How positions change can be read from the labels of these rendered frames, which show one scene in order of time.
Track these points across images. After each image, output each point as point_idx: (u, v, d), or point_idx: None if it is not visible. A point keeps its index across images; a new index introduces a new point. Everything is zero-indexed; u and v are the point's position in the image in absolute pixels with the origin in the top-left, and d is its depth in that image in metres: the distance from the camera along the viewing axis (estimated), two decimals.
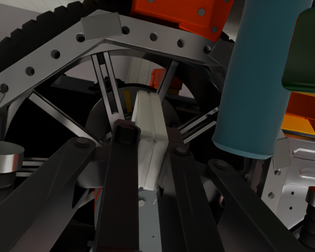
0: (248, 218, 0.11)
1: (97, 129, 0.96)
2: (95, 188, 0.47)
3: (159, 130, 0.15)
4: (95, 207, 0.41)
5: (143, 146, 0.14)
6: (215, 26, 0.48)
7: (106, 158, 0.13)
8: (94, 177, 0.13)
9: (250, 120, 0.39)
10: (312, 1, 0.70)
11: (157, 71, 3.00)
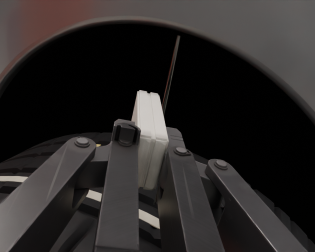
0: (248, 218, 0.11)
1: None
2: None
3: (159, 130, 0.15)
4: None
5: (143, 146, 0.14)
6: None
7: (106, 158, 0.13)
8: (94, 177, 0.13)
9: None
10: None
11: None
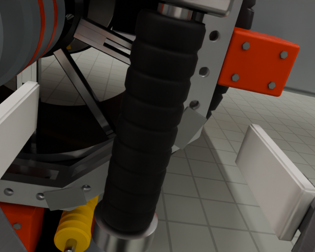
0: None
1: (99, 2, 0.79)
2: (54, 26, 0.33)
3: (300, 177, 0.14)
4: (38, 29, 0.27)
5: None
6: None
7: None
8: None
9: None
10: None
11: None
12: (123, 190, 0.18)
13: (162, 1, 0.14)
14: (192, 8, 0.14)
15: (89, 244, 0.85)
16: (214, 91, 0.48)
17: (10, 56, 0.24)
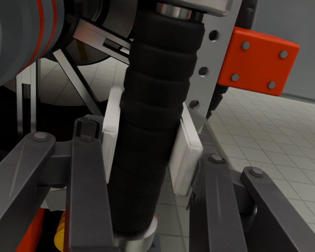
0: (279, 225, 0.11)
1: (119, 9, 0.72)
2: (53, 27, 0.32)
3: (192, 137, 0.15)
4: (37, 30, 0.27)
5: (107, 142, 0.14)
6: None
7: (66, 153, 0.13)
8: (54, 173, 0.13)
9: None
10: None
11: None
12: (123, 191, 0.18)
13: (160, 0, 0.14)
14: (191, 7, 0.14)
15: None
16: (214, 91, 0.48)
17: (9, 57, 0.24)
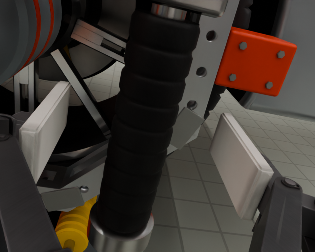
0: None
1: (114, 15, 0.59)
2: (50, 27, 0.32)
3: (260, 159, 0.15)
4: (34, 30, 0.27)
5: (27, 141, 0.12)
6: None
7: None
8: None
9: None
10: None
11: None
12: (119, 191, 0.18)
13: (155, 1, 0.14)
14: (186, 8, 0.14)
15: (88, 245, 0.85)
16: (212, 91, 0.48)
17: (6, 57, 0.24)
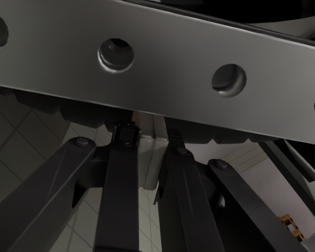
0: (248, 218, 0.11)
1: None
2: None
3: (159, 130, 0.15)
4: None
5: (143, 146, 0.14)
6: None
7: (106, 158, 0.13)
8: (94, 177, 0.13)
9: None
10: None
11: None
12: None
13: None
14: None
15: None
16: None
17: None
